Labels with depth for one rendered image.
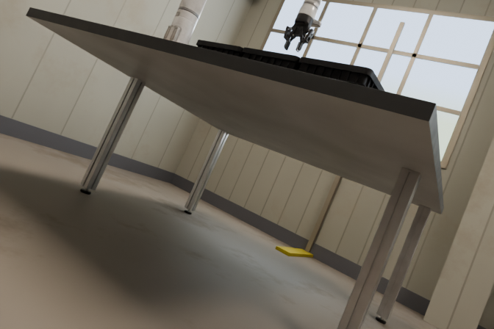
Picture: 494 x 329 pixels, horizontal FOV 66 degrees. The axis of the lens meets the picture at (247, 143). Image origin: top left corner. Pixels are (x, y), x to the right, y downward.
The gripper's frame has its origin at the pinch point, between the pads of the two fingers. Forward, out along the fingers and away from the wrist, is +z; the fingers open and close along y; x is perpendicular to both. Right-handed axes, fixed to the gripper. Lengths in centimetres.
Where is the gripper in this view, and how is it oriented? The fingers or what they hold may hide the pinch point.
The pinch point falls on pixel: (292, 47)
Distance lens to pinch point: 168.1
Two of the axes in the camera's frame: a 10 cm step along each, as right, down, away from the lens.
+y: 7.5, 2.8, -6.1
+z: -4.0, 9.1, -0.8
